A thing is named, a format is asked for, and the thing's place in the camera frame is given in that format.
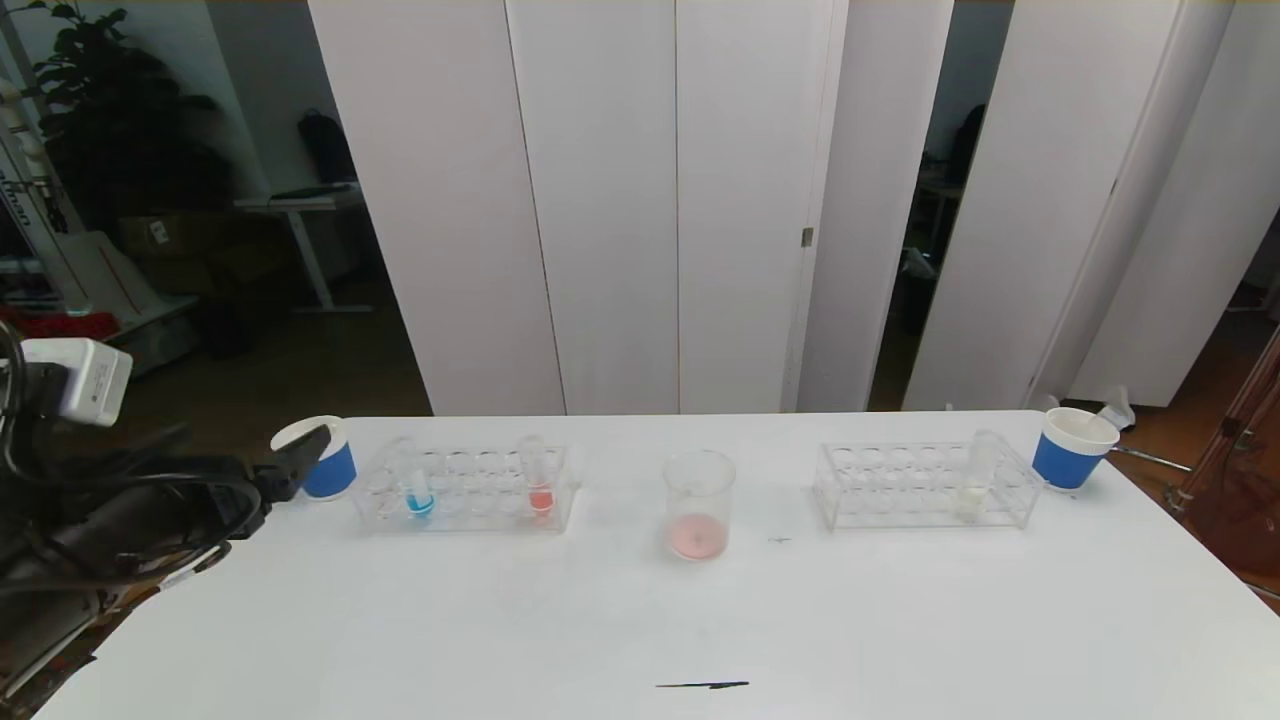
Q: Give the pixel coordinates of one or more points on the test tube with yellowish liquid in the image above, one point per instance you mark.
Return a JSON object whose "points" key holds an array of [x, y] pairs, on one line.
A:
{"points": [[978, 495]]}

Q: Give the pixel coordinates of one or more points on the dark office chair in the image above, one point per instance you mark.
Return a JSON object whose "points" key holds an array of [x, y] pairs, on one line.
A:
{"points": [[968, 140]]}

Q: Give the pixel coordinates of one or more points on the black backpack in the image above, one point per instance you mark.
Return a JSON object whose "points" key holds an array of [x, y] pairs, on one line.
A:
{"points": [[325, 145]]}

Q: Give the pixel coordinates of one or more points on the white folding screen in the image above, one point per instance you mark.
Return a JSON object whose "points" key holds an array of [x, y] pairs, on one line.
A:
{"points": [[600, 200], [1050, 200]]}

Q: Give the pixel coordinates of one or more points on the test tube with red liquid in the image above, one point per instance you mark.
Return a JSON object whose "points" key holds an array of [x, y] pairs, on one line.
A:
{"points": [[540, 497]]}

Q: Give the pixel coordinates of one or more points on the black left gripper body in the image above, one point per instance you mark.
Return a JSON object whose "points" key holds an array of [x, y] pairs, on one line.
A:
{"points": [[262, 492]]}

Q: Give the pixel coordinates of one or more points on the blue white paper cup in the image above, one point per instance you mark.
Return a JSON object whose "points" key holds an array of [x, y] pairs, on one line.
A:
{"points": [[338, 475], [1065, 462]]}

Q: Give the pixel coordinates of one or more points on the clear conical test tube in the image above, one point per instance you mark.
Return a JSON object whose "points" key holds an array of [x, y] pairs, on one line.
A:
{"points": [[1098, 420]]}

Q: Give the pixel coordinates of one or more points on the brown cardboard box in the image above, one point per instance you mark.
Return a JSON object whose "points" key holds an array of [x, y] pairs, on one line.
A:
{"points": [[165, 245]]}

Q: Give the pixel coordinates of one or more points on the white machine base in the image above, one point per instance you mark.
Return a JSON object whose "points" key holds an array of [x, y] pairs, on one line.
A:
{"points": [[150, 320]]}

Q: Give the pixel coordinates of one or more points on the test tube with blue liquid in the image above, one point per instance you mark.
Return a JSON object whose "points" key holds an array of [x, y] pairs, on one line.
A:
{"points": [[418, 502]]}

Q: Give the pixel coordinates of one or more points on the green potted plant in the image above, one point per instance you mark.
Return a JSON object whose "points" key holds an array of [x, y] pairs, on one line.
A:
{"points": [[110, 100]]}

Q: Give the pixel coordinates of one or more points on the white desk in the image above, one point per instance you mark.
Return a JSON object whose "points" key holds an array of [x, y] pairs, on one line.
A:
{"points": [[300, 195]]}

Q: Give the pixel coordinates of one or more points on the clear acrylic tube rack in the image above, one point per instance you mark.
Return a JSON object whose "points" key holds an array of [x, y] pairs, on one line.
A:
{"points": [[890, 490], [470, 495]]}

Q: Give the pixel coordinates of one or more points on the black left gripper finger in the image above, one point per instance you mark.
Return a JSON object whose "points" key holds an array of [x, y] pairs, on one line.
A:
{"points": [[295, 465], [140, 445]]}

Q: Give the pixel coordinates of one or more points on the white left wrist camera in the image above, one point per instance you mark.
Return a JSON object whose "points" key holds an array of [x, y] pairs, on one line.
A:
{"points": [[85, 380]]}

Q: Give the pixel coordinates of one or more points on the white printed pole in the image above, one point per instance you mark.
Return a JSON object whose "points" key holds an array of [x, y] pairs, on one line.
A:
{"points": [[25, 160]]}

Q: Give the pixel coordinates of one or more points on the clear plastic beaker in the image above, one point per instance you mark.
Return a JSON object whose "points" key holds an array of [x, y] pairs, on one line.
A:
{"points": [[698, 530]]}

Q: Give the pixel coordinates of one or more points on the metal stand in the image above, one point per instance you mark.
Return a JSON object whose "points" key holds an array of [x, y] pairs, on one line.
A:
{"points": [[1238, 428]]}

